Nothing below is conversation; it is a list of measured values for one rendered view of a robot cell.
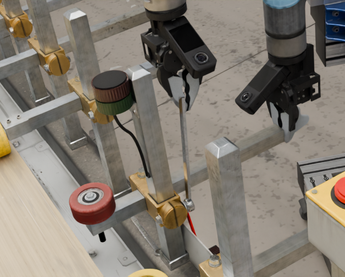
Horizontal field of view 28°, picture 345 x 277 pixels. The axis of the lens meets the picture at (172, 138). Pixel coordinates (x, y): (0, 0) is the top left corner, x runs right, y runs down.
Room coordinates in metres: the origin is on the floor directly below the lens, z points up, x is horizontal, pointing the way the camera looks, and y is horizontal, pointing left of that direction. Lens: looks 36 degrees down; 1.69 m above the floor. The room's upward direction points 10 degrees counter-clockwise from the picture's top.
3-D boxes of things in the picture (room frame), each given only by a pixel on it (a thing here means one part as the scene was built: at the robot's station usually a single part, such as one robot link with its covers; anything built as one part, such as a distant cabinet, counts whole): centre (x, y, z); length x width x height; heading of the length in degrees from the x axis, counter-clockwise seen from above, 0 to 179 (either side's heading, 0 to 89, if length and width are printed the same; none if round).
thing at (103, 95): (0.95, 0.08, 1.13); 0.06 x 0.06 x 0.02
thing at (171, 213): (0.99, 0.05, 0.85); 0.14 x 0.06 x 0.05; 24
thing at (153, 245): (1.07, 0.10, 0.70); 0.20 x 0.02 x 0.01; 22
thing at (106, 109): (0.95, 0.08, 1.10); 0.06 x 0.06 x 0.02
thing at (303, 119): (1.12, -0.25, 0.86); 0.06 x 0.03 x 0.09; 114
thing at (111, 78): (0.95, 0.08, 1.03); 0.06 x 0.06 x 0.22; 24
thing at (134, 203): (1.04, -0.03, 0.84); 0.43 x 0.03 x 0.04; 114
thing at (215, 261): (0.81, -0.03, 0.85); 0.02 x 0.02 x 0.01
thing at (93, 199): (0.95, 0.16, 0.85); 0.08 x 0.08 x 0.11
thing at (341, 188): (0.50, -0.17, 1.22); 0.04 x 0.04 x 0.02
